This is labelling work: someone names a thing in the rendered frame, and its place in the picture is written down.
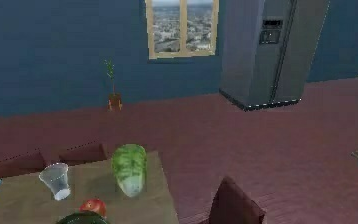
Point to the dark green bowl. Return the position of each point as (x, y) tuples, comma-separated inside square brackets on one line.
[(82, 218)]

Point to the green plant in brown pot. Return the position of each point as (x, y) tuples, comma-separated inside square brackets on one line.
[(114, 100)]

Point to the wooden framed window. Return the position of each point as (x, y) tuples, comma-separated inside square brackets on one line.
[(183, 28)]

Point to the green lettuce head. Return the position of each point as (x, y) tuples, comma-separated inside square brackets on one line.
[(129, 168)]

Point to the red apple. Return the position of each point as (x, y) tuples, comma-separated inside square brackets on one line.
[(94, 206)]

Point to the brown wooden table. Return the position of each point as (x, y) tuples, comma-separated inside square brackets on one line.
[(87, 196)]

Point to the grey double-door fridge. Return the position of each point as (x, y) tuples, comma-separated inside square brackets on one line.
[(253, 60)]

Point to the dark red chair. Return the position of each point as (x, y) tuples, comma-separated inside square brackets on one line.
[(83, 154), (17, 165), (235, 205)]

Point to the clear glass cup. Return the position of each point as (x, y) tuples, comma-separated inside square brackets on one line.
[(56, 181)]

